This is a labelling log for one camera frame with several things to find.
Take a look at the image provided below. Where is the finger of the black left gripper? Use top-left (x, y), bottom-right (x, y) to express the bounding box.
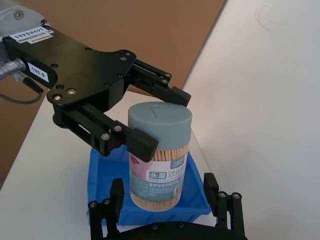
top-left (124, 59), bottom-right (192, 108)

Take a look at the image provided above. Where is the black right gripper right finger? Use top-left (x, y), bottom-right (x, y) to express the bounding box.
top-left (203, 172), bottom-right (248, 240)

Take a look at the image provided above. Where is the thin dark cable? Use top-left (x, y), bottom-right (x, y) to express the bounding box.
top-left (0, 57), bottom-right (46, 104)

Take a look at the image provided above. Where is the toothpick jar with grey lid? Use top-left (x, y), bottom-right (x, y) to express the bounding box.
top-left (127, 100), bottom-right (194, 213)

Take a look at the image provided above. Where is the white table cloth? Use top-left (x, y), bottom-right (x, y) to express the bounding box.
top-left (0, 91), bottom-right (226, 240)

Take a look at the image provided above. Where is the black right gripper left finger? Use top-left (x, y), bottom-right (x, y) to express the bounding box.
top-left (87, 178), bottom-right (125, 240)

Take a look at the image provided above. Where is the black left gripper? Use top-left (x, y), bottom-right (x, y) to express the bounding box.
top-left (1, 26), bottom-right (160, 163)

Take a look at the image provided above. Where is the blue plastic tray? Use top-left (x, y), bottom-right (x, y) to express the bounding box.
top-left (86, 147), bottom-right (214, 226)

